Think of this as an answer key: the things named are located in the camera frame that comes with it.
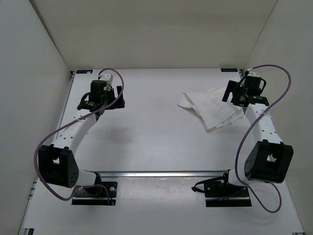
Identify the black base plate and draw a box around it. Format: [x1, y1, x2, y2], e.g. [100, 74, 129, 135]
[191, 176, 252, 208]
[71, 179, 118, 206]

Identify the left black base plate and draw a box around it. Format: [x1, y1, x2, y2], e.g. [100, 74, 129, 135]
[71, 179, 118, 206]

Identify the right blue corner label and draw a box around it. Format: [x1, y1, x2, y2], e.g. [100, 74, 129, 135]
[221, 68, 238, 72]

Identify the left blue corner label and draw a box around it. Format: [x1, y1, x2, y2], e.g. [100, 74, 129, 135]
[76, 70, 93, 74]

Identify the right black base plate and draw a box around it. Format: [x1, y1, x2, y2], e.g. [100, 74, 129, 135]
[191, 176, 252, 208]

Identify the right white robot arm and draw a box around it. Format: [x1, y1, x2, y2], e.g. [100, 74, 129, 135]
[219, 75, 293, 196]

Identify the white pleated skirt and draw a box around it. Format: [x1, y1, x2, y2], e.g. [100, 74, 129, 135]
[178, 84, 244, 132]

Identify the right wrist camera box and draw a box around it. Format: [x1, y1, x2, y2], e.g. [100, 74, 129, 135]
[245, 68, 260, 77]

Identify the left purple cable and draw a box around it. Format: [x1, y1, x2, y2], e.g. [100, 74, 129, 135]
[34, 68, 125, 202]

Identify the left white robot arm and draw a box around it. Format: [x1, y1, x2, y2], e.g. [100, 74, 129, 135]
[38, 80, 125, 195]

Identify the blue corner label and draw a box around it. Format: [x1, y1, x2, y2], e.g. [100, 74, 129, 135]
[221, 68, 238, 72]
[76, 70, 93, 74]

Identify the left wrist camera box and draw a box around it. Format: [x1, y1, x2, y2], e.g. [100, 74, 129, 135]
[98, 73, 113, 85]

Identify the aluminium front rail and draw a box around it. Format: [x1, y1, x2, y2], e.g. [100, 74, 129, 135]
[99, 171, 224, 178]

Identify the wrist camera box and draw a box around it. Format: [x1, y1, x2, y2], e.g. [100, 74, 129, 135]
[245, 68, 260, 77]
[98, 73, 113, 85]

